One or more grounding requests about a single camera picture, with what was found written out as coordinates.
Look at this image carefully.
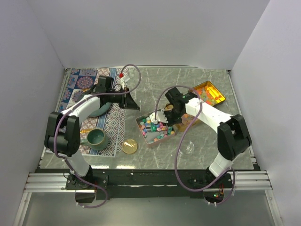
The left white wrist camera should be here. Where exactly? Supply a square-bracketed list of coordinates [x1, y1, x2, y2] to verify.
[118, 73, 131, 89]

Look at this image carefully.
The round gold tin lid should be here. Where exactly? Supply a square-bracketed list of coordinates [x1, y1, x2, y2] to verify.
[122, 139, 138, 154]

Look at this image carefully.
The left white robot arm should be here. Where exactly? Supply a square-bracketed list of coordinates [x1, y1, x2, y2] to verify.
[44, 76, 141, 189]

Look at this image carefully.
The purple cable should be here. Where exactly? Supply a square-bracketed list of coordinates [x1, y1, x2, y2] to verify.
[155, 85, 236, 205]
[53, 64, 142, 209]

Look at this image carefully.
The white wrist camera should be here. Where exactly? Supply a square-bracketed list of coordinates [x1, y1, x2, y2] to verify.
[149, 111, 168, 124]
[118, 73, 131, 89]

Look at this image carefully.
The black base bar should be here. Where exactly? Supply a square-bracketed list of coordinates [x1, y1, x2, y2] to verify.
[65, 169, 234, 203]

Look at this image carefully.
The teal ceramic plate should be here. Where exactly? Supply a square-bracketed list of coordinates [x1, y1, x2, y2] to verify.
[75, 89, 111, 117]

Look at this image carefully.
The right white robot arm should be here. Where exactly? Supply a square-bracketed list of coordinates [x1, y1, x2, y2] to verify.
[164, 86, 252, 188]

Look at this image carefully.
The teal ceramic cup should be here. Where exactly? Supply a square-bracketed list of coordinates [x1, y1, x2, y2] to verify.
[80, 129, 109, 151]

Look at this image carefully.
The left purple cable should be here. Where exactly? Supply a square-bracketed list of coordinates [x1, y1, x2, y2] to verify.
[53, 64, 142, 209]

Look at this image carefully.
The clear plastic ball half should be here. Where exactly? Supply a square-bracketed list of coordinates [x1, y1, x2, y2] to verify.
[179, 141, 195, 156]

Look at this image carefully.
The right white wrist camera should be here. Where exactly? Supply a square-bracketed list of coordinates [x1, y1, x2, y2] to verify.
[149, 111, 168, 124]

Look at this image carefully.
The gold tin of pastel candies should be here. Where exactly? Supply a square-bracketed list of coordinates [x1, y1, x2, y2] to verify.
[164, 103, 194, 132]

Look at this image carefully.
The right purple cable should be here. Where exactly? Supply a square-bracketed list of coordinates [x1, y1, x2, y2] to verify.
[155, 85, 236, 205]

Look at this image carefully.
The patterned placemat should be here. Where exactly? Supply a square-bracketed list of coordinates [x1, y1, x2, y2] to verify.
[57, 68, 126, 157]

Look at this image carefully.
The gold tin of neon candies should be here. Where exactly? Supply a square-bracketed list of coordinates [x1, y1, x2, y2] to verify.
[193, 81, 226, 106]

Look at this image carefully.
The pink tin of star candies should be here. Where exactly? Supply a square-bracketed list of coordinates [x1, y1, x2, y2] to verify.
[135, 112, 176, 147]

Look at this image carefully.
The gold spoon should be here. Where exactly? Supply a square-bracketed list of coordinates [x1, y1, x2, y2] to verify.
[80, 129, 91, 133]

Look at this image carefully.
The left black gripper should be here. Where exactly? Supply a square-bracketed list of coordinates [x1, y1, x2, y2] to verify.
[106, 88, 140, 111]

